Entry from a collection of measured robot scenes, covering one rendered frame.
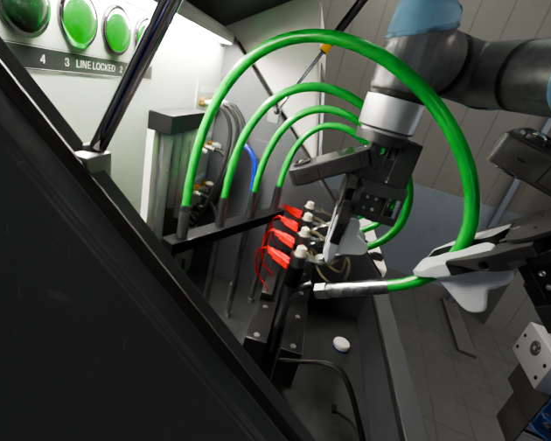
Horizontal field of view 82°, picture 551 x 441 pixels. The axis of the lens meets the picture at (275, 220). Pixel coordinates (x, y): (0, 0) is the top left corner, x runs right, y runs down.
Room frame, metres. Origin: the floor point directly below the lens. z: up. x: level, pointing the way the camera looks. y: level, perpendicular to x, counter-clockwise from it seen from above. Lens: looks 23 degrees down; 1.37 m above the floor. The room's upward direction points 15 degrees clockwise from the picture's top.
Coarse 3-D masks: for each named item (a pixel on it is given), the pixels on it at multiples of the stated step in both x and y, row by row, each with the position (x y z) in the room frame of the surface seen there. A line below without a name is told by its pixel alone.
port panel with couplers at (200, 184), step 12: (204, 72) 0.67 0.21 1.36; (204, 84) 0.68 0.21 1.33; (216, 84) 0.76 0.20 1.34; (204, 96) 0.69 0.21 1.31; (204, 108) 0.70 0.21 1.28; (204, 144) 0.72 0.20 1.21; (216, 144) 0.76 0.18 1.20; (204, 156) 0.75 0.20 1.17; (204, 168) 0.76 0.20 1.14; (204, 180) 0.76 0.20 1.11; (192, 192) 0.67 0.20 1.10; (192, 204) 0.72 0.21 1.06
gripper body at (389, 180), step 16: (368, 144) 0.46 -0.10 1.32; (384, 144) 0.42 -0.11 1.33; (400, 144) 0.42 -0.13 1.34; (416, 144) 0.43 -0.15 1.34; (384, 160) 0.44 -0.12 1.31; (400, 160) 0.44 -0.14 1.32; (416, 160) 0.43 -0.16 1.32; (352, 176) 0.43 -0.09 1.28; (368, 176) 0.44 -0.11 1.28; (384, 176) 0.44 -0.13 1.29; (400, 176) 0.44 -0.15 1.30; (352, 192) 0.43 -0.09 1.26; (368, 192) 0.42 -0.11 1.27; (384, 192) 0.42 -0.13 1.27; (400, 192) 0.42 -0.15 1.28; (368, 208) 0.43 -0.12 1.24; (384, 208) 0.42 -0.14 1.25; (400, 208) 0.42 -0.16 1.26; (384, 224) 0.42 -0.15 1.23
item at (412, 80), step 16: (288, 32) 0.42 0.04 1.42; (304, 32) 0.40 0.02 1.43; (320, 32) 0.40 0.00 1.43; (336, 32) 0.39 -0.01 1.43; (256, 48) 0.43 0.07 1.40; (272, 48) 0.42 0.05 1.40; (352, 48) 0.38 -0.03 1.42; (368, 48) 0.37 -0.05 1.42; (240, 64) 0.44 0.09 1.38; (384, 64) 0.36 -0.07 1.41; (400, 64) 0.36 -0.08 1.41; (224, 80) 0.45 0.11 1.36; (416, 80) 0.35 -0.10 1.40; (224, 96) 0.45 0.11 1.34; (432, 96) 0.34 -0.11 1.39; (208, 112) 0.46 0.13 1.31; (432, 112) 0.34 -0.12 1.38; (448, 112) 0.33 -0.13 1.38; (208, 128) 0.46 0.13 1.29; (448, 128) 0.33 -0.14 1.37; (464, 144) 0.32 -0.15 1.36; (192, 160) 0.46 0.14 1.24; (464, 160) 0.32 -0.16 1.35; (192, 176) 0.47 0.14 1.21; (464, 176) 0.31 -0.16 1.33; (464, 192) 0.31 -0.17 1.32; (464, 208) 0.31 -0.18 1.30; (480, 208) 0.31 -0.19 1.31; (464, 224) 0.31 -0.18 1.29; (464, 240) 0.30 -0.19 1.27; (400, 288) 0.32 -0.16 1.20
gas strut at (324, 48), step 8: (360, 0) 0.78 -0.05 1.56; (352, 8) 0.78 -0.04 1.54; (360, 8) 0.78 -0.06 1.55; (352, 16) 0.78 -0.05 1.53; (344, 24) 0.77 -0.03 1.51; (320, 48) 0.78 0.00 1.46; (328, 48) 0.77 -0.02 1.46; (320, 56) 0.78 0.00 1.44; (312, 64) 0.78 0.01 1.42; (304, 72) 0.78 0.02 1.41; (280, 104) 0.78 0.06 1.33; (272, 112) 0.78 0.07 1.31; (280, 112) 0.78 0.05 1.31; (272, 120) 0.77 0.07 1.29
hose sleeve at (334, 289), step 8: (368, 280) 0.34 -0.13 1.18; (376, 280) 0.33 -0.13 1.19; (384, 280) 0.33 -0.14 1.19; (328, 288) 0.35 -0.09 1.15; (336, 288) 0.35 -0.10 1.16; (344, 288) 0.34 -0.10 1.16; (352, 288) 0.34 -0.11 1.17; (360, 288) 0.33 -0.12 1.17; (368, 288) 0.33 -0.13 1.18; (376, 288) 0.33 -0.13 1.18; (384, 288) 0.32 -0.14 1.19; (328, 296) 0.35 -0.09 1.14; (336, 296) 0.34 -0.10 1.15; (344, 296) 0.34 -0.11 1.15; (352, 296) 0.34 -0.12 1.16
